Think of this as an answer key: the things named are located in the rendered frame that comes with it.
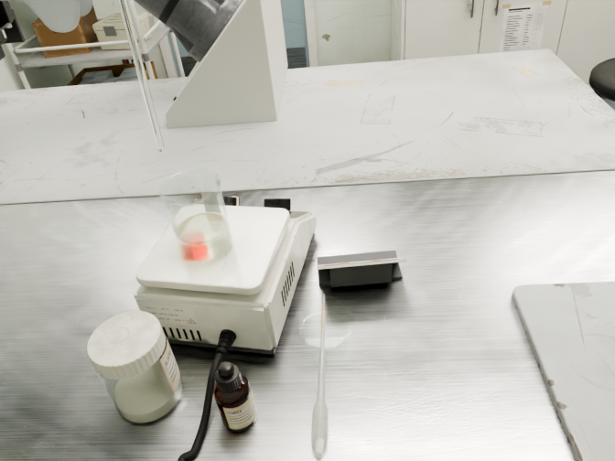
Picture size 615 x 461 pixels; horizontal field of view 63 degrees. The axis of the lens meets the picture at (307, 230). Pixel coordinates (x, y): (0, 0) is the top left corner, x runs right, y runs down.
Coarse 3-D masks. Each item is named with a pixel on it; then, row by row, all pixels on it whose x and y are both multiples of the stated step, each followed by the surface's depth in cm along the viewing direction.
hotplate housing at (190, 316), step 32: (288, 224) 52; (288, 256) 49; (160, 288) 46; (288, 288) 50; (160, 320) 47; (192, 320) 46; (224, 320) 45; (256, 320) 44; (224, 352) 45; (256, 352) 48
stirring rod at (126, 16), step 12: (120, 0) 34; (132, 24) 36; (132, 36) 36; (132, 48) 36; (144, 72) 38; (144, 84) 38; (144, 96) 39; (156, 120) 40; (156, 132) 40; (156, 144) 41
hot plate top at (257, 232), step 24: (240, 216) 51; (264, 216) 51; (288, 216) 51; (168, 240) 49; (240, 240) 48; (264, 240) 48; (144, 264) 46; (168, 264) 46; (192, 264) 46; (216, 264) 45; (240, 264) 45; (264, 264) 45; (192, 288) 44; (216, 288) 43; (240, 288) 43
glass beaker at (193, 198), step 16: (176, 176) 45; (192, 176) 46; (208, 176) 45; (160, 192) 43; (176, 192) 45; (192, 192) 46; (208, 192) 46; (176, 208) 42; (192, 208) 42; (208, 208) 42; (224, 208) 45; (176, 224) 43; (192, 224) 43; (208, 224) 43; (224, 224) 45; (176, 240) 45; (192, 240) 44; (208, 240) 44; (224, 240) 45; (192, 256) 45; (208, 256) 45
